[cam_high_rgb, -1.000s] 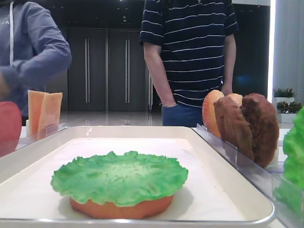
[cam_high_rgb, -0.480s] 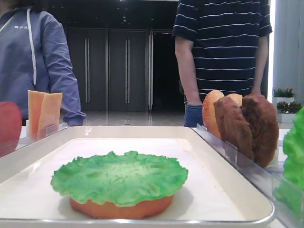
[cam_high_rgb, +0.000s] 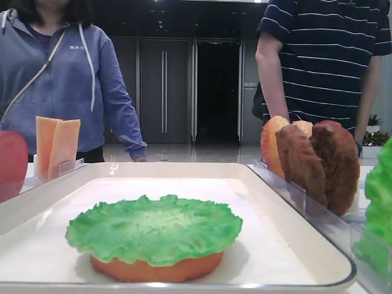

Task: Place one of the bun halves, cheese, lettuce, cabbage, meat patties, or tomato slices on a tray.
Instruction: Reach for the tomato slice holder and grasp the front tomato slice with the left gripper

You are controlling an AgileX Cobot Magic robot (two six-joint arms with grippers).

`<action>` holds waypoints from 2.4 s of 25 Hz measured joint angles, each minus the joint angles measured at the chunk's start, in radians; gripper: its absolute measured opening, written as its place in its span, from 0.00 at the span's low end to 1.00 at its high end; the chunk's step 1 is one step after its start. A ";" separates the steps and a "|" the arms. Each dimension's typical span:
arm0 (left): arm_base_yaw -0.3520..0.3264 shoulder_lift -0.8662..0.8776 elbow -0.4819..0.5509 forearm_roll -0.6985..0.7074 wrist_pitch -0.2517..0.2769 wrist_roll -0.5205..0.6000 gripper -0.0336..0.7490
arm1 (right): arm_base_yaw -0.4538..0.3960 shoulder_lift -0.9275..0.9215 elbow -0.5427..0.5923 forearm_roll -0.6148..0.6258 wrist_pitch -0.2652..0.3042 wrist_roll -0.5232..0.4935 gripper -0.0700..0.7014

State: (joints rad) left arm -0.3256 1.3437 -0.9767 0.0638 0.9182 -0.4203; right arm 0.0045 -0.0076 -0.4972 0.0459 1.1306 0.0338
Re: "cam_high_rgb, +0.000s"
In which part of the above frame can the right clear front rail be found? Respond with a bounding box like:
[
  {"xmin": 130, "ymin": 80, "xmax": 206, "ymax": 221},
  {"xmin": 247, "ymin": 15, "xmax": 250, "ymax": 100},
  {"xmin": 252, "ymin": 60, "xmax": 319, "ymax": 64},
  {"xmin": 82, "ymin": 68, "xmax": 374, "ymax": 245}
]
[{"xmin": 249, "ymin": 160, "xmax": 391, "ymax": 293}]

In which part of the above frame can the thin brown meat patty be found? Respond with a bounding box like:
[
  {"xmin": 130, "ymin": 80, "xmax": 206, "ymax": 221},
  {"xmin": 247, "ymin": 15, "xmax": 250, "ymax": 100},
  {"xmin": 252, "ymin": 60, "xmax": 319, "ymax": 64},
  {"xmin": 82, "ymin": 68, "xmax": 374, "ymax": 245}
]
[{"xmin": 276, "ymin": 124, "xmax": 328, "ymax": 207}]

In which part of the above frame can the left clear front rail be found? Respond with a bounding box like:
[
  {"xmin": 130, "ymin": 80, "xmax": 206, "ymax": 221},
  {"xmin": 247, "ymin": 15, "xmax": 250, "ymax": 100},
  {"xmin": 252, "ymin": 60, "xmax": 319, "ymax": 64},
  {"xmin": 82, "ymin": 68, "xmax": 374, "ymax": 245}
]
[{"xmin": 1, "ymin": 159, "xmax": 86, "ymax": 203}]

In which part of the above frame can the dark brown meat patty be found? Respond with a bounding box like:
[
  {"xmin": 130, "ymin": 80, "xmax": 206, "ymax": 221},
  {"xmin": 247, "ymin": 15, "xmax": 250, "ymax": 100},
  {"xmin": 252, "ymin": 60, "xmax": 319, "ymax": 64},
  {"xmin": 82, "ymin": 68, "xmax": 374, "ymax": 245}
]
[{"xmin": 311, "ymin": 120, "xmax": 360, "ymax": 216}]

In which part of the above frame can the right orange cheese slice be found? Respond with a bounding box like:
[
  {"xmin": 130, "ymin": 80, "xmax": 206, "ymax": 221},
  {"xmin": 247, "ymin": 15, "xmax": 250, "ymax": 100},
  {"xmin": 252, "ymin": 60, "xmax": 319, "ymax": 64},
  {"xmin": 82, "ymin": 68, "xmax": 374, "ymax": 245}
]
[{"xmin": 48, "ymin": 119, "xmax": 81, "ymax": 180}]

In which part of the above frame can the golden bun half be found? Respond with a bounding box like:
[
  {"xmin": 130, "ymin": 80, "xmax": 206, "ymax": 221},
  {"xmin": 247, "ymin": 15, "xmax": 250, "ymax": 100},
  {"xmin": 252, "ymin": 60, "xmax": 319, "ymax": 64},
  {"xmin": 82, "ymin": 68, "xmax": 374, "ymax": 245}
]
[{"xmin": 292, "ymin": 120, "xmax": 313, "ymax": 138}]

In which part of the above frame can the clear rail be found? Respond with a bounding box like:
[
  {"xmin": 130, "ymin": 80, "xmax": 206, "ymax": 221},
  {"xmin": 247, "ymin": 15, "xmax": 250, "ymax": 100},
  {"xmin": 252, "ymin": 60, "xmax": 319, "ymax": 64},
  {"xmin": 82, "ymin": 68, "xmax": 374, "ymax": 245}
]
[
  {"xmin": 1, "ymin": 159, "xmax": 86, "ymax": 203},
  {"xmin": 249, "ymin": 160, "xmax": 391, "ymax": 293}
]

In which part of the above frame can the person in striped shirt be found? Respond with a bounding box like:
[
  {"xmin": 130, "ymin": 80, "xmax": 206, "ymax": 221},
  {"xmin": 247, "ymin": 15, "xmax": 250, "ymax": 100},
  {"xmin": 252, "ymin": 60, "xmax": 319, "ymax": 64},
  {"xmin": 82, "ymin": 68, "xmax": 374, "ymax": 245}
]
[{"xmin": 252, "ymin": 1, "xmax": 391, "ymax": 145}]

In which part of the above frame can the orange cheese slice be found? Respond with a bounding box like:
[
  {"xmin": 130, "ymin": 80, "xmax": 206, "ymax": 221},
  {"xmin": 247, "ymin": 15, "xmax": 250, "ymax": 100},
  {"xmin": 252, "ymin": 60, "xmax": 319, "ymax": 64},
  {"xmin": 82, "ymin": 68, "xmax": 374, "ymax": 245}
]
[
  {"xmin": 48, "ymin": 119, "xmax": 81, "ymax": 180},
  {"xmin": 36, "ymin": 116, "xmax": 60, "ymax": 177}
]

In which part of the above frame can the sesame bun top half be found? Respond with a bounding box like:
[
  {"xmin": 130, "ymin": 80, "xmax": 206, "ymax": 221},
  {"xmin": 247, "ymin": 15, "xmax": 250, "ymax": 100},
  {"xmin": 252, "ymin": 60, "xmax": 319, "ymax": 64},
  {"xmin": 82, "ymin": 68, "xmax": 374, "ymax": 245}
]
[{"xmin": 260, "ymin": 116, "xmax": 289, "ymax": 179}]

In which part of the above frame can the flat green lettuce leaf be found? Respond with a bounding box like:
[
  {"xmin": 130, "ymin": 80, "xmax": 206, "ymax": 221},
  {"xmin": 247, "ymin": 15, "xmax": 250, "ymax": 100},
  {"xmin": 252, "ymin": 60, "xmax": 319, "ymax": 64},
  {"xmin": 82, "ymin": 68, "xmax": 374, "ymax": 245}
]
[{"xmin": 65, "ymin": 195, "xmax": 243, "ymax": 267}]

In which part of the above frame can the bun bottom under lettuce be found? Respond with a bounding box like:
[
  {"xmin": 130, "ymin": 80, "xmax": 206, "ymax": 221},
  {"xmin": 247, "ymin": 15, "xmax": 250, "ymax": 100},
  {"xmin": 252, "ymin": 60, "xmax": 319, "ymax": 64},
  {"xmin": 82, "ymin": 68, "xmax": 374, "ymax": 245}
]
[{"xmin": 90, "ymin": 252, "xmax": 224, "ymax": 283}]

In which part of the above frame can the left orange cheese slice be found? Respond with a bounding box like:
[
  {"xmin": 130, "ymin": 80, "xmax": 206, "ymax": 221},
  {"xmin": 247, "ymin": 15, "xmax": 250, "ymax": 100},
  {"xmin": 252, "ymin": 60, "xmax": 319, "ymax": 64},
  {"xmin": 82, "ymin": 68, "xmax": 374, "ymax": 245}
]
[{"xmin": 36, "ymin": 116, "xmax": 60, "ymax": 177}]

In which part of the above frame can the person in blue hoodie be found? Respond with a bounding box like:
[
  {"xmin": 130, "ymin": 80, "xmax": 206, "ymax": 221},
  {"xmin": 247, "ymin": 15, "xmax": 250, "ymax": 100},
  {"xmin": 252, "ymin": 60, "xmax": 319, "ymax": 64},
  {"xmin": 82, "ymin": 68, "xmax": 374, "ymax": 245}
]
[{"xmin": 1, "ymin": 1, "xmax": 146, "ymax": 163}]

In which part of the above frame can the potted plant in background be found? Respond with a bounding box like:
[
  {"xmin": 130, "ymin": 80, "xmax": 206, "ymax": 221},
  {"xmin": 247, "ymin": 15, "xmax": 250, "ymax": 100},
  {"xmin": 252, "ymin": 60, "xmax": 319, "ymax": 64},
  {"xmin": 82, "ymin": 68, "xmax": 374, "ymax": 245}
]
[{"xmin": 361, "ymin": 113, "xmax": 391, "ymax": 159}]

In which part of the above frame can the left red tomato slice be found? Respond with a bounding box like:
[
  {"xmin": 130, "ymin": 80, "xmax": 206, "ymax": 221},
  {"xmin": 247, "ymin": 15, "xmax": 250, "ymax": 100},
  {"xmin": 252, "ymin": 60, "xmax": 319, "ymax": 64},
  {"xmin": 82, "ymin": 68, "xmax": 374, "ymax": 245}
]
[{"xmin": 1, "ymin": 131, "xmax": 28, "ymax": 185}]

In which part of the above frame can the upright green lettuce leaf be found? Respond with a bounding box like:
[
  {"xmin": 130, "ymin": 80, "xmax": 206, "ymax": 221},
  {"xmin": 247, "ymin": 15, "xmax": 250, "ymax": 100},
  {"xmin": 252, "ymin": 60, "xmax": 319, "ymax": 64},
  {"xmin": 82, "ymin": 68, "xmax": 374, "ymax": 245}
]
[{"xmin": 353, "ymin": 140, "xmax": 391, "ymax": 277}]

